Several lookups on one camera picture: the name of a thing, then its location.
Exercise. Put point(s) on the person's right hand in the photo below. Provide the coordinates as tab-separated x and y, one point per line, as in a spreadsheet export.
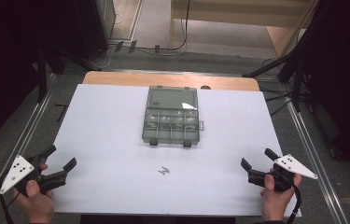
274	200

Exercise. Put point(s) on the small grey screw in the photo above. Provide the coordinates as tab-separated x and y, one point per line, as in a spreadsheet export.
166	169
161	171

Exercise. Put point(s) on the black floor plug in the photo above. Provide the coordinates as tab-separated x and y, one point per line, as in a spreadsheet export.
157	48
132	46
118	46

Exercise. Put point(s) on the aluminium floor rail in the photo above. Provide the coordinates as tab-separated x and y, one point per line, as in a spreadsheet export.
315	158
14	152

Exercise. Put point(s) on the black tripod stand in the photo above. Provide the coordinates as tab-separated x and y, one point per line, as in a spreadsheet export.
287	67

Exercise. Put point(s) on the clear grey compartment box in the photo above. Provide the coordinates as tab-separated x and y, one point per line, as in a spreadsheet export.
171	123

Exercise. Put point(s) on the light wooden desk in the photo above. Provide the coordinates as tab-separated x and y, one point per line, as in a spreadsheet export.
241	12

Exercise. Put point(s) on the black metal stand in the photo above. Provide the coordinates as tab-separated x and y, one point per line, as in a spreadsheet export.
42	73

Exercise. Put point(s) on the wooden table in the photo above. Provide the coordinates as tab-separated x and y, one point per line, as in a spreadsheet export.
126	78

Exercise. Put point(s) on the black cabinet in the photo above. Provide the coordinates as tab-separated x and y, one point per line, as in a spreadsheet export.
96	26

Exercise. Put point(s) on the person's left hand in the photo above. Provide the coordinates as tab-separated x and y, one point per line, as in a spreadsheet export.
36	202

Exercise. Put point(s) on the white table mat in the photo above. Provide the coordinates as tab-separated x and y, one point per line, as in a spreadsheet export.
110	149

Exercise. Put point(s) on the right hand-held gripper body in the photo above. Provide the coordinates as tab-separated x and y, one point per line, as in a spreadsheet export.
291	165

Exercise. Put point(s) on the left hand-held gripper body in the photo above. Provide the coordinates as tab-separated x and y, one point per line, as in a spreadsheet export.
16	173

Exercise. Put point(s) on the black curtain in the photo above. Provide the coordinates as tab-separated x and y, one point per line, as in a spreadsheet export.
11	62
340	77

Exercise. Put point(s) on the white paper slip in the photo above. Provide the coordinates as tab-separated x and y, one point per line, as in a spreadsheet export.
188	106

